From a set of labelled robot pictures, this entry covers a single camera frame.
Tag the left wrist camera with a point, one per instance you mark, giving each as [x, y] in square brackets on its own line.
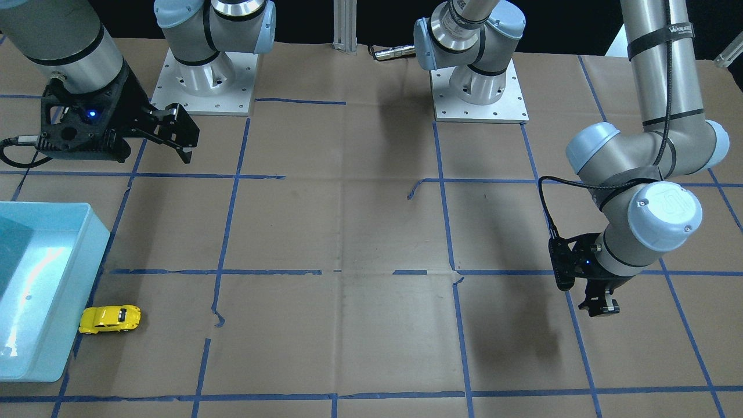
[564, 261]

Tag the light blue plastic bin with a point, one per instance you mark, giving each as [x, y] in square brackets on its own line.
[50, 255]

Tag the aluminium frame post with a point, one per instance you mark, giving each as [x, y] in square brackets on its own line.
[344, 39]

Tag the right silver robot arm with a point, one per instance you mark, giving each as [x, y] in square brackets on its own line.
[74, 40]

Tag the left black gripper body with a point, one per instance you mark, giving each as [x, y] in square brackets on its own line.
[603, 283]

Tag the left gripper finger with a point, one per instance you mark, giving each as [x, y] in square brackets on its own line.
[594, 306]
[610, 306]

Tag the brown paper table cover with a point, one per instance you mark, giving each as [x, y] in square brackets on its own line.
[339, 253]

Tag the yellow beetle toy car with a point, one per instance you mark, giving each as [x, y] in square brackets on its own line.
[109, 318]

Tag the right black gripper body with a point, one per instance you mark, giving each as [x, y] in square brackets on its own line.
[129, 100]

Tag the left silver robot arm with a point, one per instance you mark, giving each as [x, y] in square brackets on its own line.
[629, 176]

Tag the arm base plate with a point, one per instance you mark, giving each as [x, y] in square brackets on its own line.
[224, 87]
[461, 95]

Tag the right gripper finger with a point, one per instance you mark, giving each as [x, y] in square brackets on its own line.
[175, 137]
[174, 114]

